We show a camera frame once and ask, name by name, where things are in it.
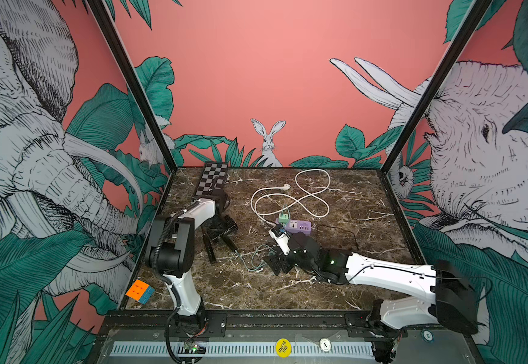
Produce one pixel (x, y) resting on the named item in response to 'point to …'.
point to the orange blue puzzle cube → (140, 292)
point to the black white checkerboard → (212, 177)
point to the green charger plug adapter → (283, 218)
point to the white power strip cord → (264, 188)
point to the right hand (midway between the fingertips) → (271, 247)
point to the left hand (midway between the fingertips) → (234, 232)
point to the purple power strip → (295, 226)
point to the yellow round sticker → (284, 347)
